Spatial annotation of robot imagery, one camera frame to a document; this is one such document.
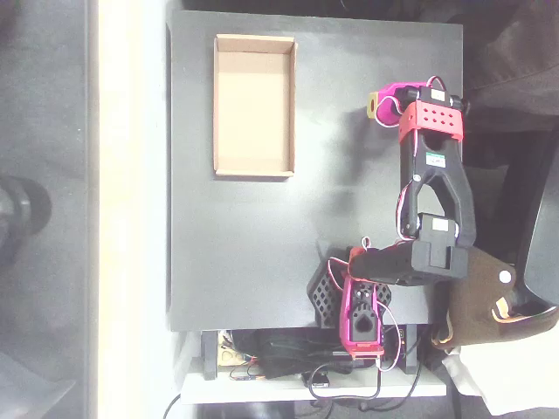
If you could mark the black power adapter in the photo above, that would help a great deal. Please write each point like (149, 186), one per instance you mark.
(284, 353)

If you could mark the white cloth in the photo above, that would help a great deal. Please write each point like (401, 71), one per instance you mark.
(515, 379)

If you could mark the small circuit board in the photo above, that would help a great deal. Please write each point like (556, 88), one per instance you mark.
(244, 377)

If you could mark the cardboard box tray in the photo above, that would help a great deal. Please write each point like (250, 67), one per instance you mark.
(253, 109)

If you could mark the black round cylinder object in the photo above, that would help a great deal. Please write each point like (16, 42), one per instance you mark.
(26, 209)

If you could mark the white shelf board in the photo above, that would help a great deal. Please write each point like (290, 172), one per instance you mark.
(262, 390)

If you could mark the light wooden piece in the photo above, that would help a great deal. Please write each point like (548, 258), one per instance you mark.
(228, 355)

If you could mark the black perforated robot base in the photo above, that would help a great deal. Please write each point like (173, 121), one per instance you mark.
(323, 297)

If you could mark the person in dark clothing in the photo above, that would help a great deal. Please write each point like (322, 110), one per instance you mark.
(511, 65)

